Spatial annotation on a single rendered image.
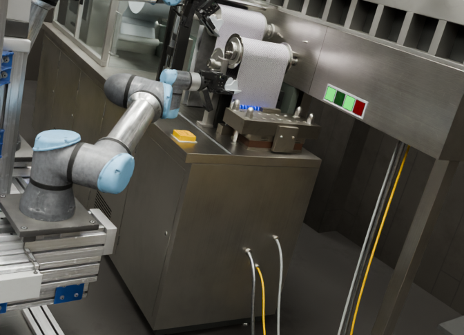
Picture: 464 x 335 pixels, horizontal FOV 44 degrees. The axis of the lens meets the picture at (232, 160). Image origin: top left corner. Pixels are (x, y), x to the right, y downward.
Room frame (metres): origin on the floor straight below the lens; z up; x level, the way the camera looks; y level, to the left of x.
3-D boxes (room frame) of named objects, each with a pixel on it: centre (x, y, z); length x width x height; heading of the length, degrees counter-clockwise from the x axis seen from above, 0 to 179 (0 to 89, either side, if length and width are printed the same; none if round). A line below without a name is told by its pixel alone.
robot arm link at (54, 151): (1.45, 0.47, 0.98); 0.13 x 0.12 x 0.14; 87
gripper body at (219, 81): (2.31, 0.17, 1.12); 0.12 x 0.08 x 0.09; 124
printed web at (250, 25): (2.60, 0.08, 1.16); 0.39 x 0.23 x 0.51; 34
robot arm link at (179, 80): (2.22, 0.30, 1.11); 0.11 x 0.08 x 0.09; 124
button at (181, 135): (2.16, 0.21, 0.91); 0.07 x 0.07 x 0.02; 34
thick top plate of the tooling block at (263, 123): (2.37, -0.13, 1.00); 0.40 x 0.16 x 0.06; 124
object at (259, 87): (2.45, -0.03, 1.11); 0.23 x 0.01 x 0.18; 124
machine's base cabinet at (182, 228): (3.23, 0.59, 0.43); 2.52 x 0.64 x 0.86; 34
